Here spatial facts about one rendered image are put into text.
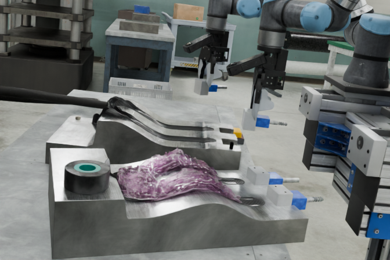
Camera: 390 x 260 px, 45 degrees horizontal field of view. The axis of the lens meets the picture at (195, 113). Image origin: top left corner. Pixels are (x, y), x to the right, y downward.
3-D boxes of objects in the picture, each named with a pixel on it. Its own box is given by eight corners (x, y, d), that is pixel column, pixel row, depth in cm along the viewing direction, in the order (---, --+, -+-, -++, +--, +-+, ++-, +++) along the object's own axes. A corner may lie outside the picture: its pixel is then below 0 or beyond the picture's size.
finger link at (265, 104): (273, 122, 133) (277, 90, 133) (252, 120, 133) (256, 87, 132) (271, 122, 136) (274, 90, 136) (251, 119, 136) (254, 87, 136)
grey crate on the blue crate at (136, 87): (169, 96, 484) (170, 82, 480) (171, 106, 445) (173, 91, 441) (109, 91, 476) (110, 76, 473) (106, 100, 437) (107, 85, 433)
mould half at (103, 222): (251, 189, 121) (257, 149, 118) (304, 242, 97) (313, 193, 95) (47, 194, 104) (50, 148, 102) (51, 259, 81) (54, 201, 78)
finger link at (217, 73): (223, 87, 176) (224, 62, 175) (210, 87, 173) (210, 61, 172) (219, 87, 178) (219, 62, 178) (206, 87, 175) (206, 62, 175)
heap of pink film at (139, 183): (216, 174, 113) (221, 143, 111) (247, 208, 96) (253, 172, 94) (108, 175, 104) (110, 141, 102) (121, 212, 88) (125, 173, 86)
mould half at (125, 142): (228, 151, 149) (234, 109, 146) (236, 183, 124) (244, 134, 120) (69, 134, 147) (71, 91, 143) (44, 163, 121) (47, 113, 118)
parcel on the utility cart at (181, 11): (197, 24, 736) (199, 5, 729) (202, 26, 706) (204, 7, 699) (171, 21, 726) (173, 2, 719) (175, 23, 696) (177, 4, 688)
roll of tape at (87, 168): (87, 199, 80) (89, 180, 79) (53, 185, 84) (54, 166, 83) (117, 185, 87) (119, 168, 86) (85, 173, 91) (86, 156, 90)
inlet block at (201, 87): (221, 92, 186) (223, 79, 185) (228, 95, 182) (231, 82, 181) (193, 91, 180) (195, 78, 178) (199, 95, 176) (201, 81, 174)
